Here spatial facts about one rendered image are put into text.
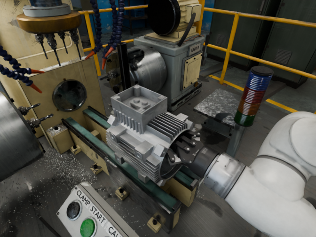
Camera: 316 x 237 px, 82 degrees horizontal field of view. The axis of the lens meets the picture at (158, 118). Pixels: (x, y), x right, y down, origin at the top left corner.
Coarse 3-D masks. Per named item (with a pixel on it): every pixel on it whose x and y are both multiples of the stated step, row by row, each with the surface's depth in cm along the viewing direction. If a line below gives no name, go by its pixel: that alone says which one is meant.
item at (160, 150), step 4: (112, 116) 52; (108, 120) 52; (112, 120) 51; (116, 120) 52; (188, 120) 50; (112, 124) 51; (116, 124) 52; (188, 124) 49; (192, 124) 49; (192, 128) 50; (160, 144) 43; (156, 148) 43; (160, 148) 42; (164, 148) 42; (156, 152) 42; (160, 152) 42; (164, 152) 43; (160, 156) 42; (160, 180) 49; (164, 180) 50; (160, 184) 49; (164, 184) 51
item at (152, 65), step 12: (132, 48) 83; (144, 48) 84; (108, 60) 84; (132, 60) 77; (144, 60) 80; (156, 60) 84; (108, 72) 84; (132, 72) 77; (144, 72) 79; (156, 72) 83; (120, 84) 78; (132, 84) 80; (144, 84) 80; (156, 84) 86
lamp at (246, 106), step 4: (240, 100) 59; (240, 104) 59; (244, 104) 57; (248, 104) 56; (252, 104) 56; (256, 104) 56; (260, 104) 57; (240, 108) 59; (244, 108) 58; (248, 108) 57; (252, 108) 57; (256, 108) 57; (244, 112) 58; (248, 112) 58; (252, 112) 58; (256, 112) 58
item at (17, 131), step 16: (0, 96) 51; (0, 112) 48; (16, 112) 50; (0, 128) 47; (16, 128) 49; (32, 128) 56; (0, 144) 47; (16, 144) 50; (32, 144) 53; (0, 160) 48; (16, 160) 51; (32, 160) 56; (0, 176) 50
